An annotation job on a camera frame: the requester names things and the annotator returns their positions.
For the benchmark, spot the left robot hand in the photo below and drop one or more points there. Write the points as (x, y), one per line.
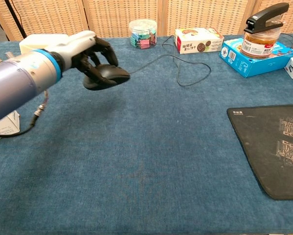
(77, 46)

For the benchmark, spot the black computer mouse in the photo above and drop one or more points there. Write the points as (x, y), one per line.
(112, 73)

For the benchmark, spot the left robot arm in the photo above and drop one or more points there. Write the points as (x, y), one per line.
(14, 80)

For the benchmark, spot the black printed mouse pad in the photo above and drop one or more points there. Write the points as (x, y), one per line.
(258, 147)

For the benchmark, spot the cream plastic lunch box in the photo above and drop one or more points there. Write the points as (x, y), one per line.
(38, 40)

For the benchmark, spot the woven folding screen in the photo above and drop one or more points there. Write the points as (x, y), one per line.
(112, 14)

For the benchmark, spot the clear jar of binder clips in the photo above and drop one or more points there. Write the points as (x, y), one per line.
(143, 34)

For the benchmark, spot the black tripod stand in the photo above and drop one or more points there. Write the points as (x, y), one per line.
(14, 17)

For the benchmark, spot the white rectangular carton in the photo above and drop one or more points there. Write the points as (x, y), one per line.
(6, 127)

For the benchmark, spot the blue table cloth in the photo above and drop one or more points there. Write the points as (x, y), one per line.
(136, 147)

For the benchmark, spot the white cookie box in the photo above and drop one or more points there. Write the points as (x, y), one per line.
(197, 41)

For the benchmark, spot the blue cardboard box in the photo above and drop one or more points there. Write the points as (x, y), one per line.
(258, 66)

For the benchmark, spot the black stapler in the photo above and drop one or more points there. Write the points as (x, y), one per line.
(261, 22)

